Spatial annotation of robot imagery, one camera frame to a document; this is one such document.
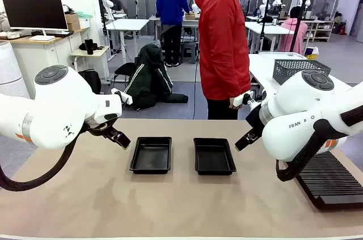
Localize person in red jacket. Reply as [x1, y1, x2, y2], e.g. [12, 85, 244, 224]
[193, 0, 252, 120]

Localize grey mesh basket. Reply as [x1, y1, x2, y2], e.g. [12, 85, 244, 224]
[272, 58, 332, 86]

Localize wooden background workbench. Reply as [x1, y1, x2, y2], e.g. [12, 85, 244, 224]
[148, 14, 202, 53]

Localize grey plastic stool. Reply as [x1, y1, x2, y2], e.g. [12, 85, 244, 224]
[181, 41, 198, 64]

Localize seated person dark shirt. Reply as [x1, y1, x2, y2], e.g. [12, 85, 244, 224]
[103, 0, 128, 15]

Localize white background table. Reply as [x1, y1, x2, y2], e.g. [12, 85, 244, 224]
[104, 18, 150, 55]
[244, 20, 296, 54]

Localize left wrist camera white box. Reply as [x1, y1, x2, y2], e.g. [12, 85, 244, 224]
[111, 87, 133, 106]

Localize white air purifier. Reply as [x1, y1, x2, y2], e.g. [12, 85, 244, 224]
[0, 40, 31, 100]

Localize white box green lid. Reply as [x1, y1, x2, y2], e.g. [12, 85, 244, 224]
[77, 11, 94, 30]

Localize person's right forearm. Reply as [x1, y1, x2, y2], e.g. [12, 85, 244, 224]
[226, 52, 252, 101]

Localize black plastic ESD tray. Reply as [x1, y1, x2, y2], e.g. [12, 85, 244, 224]
[193, 137, 237, 176]
[129, 137, 173, 175]

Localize yellow purple box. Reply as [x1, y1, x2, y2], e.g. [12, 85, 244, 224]
[304, 46, 320, 60]

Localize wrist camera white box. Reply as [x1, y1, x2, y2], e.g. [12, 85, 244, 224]
[111, 87, 133, 106]
[233, 90, 254, 109]

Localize small wooden top table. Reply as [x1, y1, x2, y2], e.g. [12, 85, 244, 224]
[70, 46, 112, 86]

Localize small cardboard box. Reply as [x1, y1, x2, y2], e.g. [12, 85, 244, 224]
[64, 12, 82, 32]

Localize dark striped jacket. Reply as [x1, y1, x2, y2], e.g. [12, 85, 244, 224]
[123, 40, 189, 112]

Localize person in pink top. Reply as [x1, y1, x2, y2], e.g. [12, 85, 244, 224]
[279, 6, 309, 55]

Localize wooden shelf unit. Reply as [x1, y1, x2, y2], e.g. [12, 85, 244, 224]
[305, 19, 336, 43]

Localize black backpack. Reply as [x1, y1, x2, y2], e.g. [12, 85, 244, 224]
[78, 69, 102, 95]

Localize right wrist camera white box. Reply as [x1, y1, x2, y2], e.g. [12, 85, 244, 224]
[233, 90, 254, 109]

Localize person's right hand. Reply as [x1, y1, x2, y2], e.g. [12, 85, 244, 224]
[228, 96, 243, 110]

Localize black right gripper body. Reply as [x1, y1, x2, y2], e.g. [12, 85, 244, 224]
[245, 100, 269, 136]

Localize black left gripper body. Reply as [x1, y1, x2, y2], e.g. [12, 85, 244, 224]
[84, 117, 117, 138]

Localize black computer monitor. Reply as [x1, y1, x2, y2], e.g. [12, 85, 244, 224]
[1, 0, 69, 41]

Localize wooden top white desk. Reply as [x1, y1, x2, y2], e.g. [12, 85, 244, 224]
[0, 28, 92, 98]

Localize black slotted board rack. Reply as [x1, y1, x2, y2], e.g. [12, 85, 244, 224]
[294, 149, 363, 211]

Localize right arm black sleeved cable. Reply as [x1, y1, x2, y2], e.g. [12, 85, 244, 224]
[275, 105, 363, 183]

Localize black tumbler cup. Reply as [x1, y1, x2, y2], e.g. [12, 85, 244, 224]
[84, 37, 95, 56]

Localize black tripod stand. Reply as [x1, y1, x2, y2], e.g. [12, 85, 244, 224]
[288, 0, 310, 54]
[259, 0, 269, 53]

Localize person in blue hoodie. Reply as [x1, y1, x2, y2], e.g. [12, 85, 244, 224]
[155, 0, 190, 68]

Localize black office chair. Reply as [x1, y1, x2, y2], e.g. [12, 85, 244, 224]
[113, 62, 137, 88]

